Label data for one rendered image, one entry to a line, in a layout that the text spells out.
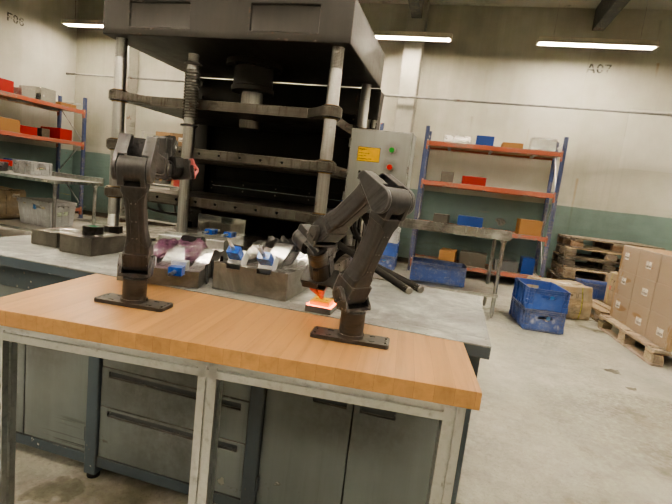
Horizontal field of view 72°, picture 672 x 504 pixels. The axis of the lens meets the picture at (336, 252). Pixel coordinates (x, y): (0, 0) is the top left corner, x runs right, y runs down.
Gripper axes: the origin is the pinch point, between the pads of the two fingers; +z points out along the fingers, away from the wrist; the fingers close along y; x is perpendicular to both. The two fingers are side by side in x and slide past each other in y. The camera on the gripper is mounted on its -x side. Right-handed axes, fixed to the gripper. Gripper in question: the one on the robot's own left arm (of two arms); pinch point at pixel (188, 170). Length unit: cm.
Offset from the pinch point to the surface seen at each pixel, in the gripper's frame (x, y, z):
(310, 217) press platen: 22, -28, 59
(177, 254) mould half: 29.3, 5.4, -3.8
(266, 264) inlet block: 32.0, -31.0, -14.1
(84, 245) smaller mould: 26, 49, 4
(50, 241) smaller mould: 24, 70, 10
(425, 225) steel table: 52, -83, 340
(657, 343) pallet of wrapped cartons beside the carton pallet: 157, -277, 275
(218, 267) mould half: 32.7, -14.3, -13.5
